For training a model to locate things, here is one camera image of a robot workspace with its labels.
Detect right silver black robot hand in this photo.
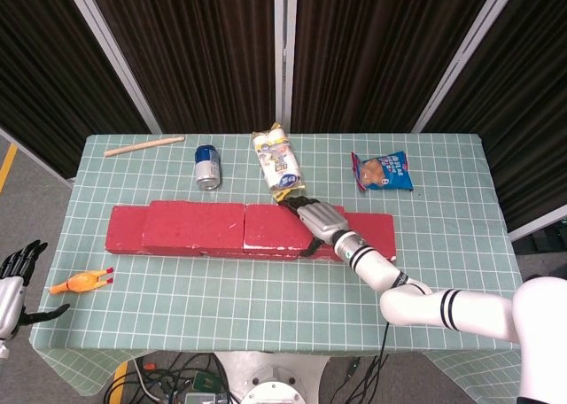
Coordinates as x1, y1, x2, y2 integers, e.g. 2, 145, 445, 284
277, 195, 351, 259

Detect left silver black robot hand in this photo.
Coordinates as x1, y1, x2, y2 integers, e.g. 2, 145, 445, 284
0, 239, 71, 341

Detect red brick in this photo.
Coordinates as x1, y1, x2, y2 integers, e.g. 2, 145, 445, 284
140, 199, 247, 251
105, 205, 205, 258
242, 202, 347, 253
305, 212, 397, 263
201, 245, 314, 261

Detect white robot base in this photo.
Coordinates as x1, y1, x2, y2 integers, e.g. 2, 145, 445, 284
214, 351, 331, 404

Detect orange rubber chicken toy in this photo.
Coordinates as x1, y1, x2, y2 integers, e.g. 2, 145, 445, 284
48, 267, 114, 295

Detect white yellow bread roll package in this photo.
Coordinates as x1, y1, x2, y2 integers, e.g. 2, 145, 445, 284
251, 120, 307, 205

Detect blue snack bag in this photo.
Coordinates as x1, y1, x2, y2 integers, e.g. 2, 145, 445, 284
351, 150, 415, 193

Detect blue silver drink can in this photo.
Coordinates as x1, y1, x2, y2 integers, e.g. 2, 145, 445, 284
194, 144, 222, 193

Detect green checkered tablecloth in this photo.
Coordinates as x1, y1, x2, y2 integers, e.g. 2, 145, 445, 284
28, 133, 540, 396

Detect dark fabric partition panel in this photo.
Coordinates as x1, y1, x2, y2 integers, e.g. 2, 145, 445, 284
83, 0, 276, 135
290, 0, 506, 135
0, 0, 150, 179
420, 0, 567, 233

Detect wooden stick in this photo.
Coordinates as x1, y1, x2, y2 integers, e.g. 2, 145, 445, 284
104, 136, 186, 158

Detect black cable with green plug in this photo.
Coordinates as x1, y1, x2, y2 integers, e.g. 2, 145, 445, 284
343, 319, 392, 404

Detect grey metal partition post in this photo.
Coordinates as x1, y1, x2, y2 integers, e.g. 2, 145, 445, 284
273, 0, 294, 135
61, 0, 163, 135
411, 0, 526, 134

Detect tangled black white cables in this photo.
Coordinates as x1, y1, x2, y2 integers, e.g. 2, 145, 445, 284
104, 353, 231, 404

